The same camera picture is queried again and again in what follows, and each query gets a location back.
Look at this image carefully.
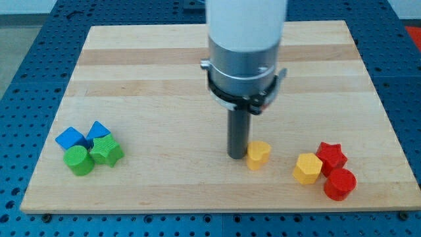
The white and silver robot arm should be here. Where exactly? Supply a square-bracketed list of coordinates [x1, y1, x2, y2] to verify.
[201, 0, 288, 115]

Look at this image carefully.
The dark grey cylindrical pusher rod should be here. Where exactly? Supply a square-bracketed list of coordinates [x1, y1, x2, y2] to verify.
[227, 109, 251, 159]

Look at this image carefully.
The yellow heart block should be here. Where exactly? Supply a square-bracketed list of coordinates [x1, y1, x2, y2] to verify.
[246, 141, 272, 171]

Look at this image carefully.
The light wooden board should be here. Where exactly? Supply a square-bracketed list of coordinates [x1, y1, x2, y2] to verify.
[20, 20, 420, 214]

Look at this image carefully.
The yellow hexagon block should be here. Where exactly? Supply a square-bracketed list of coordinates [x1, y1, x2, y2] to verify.
[292, 153, 323, 185]

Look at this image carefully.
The green star block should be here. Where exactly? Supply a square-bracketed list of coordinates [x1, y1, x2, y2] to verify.
[89, 134, 124, 168]

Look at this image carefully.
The blue triangular block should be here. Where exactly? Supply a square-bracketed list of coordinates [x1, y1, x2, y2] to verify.
[86, 121, 111, 146]

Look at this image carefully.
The red star block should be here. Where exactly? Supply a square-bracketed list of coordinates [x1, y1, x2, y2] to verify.
[316, 142, 348, 177]

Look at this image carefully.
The green cylinder block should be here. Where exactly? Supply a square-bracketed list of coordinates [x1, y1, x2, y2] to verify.
[63, 145, 95, 176]

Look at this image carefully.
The blue cube block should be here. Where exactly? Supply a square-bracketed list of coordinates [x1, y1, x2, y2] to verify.
[55, 127, 89, 150]

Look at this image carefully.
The red cylinder block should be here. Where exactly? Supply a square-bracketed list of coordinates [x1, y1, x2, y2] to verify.
[324, 168, 357, 201]

